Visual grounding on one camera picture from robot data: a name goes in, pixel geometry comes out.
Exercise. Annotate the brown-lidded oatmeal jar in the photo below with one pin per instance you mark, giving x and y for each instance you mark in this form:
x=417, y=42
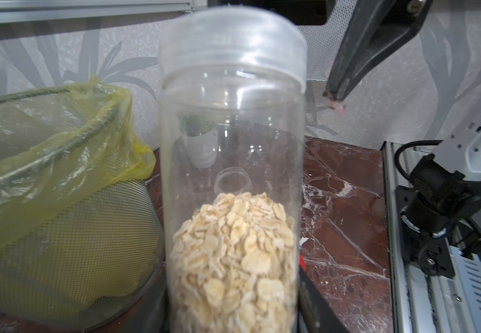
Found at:
x=232, y=180

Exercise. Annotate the yellow plastic bin liner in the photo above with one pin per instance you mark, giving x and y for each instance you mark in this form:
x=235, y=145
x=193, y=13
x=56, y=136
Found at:
x=59, y=145

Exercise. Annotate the clear plastic jar lid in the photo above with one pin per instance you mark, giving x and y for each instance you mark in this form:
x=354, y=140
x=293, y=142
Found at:
x=234, y=35

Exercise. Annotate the potted artificial flower plant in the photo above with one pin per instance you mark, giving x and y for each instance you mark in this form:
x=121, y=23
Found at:
x=200, y=139

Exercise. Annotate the white wire mesh basket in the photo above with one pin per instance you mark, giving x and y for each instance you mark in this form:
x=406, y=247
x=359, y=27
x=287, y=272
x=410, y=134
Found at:
x=324, y=41

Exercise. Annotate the mesh waste bin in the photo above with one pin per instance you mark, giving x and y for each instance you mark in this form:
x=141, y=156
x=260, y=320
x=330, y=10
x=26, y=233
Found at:
x=88, y=263

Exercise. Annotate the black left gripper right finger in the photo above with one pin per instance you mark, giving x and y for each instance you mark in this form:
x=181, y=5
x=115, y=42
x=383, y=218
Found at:
x=314, y=313

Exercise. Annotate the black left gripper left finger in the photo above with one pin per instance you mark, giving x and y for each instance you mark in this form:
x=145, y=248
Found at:
x=152, y=313

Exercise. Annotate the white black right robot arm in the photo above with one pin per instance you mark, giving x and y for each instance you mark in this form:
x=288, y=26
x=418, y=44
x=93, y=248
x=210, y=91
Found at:
x=447, y=182

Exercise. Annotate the red jar lid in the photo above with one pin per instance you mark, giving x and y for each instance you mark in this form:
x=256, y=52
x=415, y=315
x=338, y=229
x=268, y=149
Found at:
x=302, y=263

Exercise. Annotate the small oatmeal jar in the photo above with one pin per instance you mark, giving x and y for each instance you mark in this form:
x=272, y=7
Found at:
x=233, y=260

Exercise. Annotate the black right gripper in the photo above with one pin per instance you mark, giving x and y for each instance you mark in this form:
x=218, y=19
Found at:
x=282, y=8

